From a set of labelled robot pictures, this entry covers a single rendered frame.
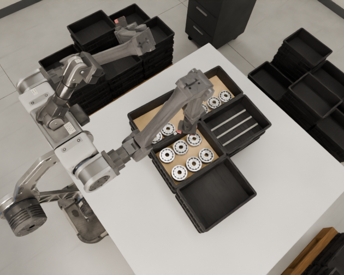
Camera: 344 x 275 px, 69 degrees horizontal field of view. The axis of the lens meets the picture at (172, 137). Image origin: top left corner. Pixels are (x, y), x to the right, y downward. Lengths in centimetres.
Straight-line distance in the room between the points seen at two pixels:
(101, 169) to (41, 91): 43
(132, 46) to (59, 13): 287
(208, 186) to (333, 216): 158
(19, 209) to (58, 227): 98
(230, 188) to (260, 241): 39
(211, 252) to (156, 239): 35
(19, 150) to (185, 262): 199
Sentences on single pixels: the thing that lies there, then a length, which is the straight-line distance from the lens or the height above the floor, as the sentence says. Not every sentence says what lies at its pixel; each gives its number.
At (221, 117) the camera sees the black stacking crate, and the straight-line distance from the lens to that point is 185.
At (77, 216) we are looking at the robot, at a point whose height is 24.
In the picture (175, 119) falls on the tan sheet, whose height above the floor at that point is 83.
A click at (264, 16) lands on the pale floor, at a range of 402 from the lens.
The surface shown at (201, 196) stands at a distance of 163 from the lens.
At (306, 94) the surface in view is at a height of 49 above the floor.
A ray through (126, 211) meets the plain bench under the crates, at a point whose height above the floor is 70.
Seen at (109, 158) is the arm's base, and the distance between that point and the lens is 97.
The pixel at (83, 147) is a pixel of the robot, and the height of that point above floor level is 153.
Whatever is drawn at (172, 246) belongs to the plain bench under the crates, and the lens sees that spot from 172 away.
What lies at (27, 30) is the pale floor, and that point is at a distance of 387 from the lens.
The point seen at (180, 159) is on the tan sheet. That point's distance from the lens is 168.
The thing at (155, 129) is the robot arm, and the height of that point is 157.
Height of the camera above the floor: 241
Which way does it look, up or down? 66 degrees down
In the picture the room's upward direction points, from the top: 6 degrees clockwise
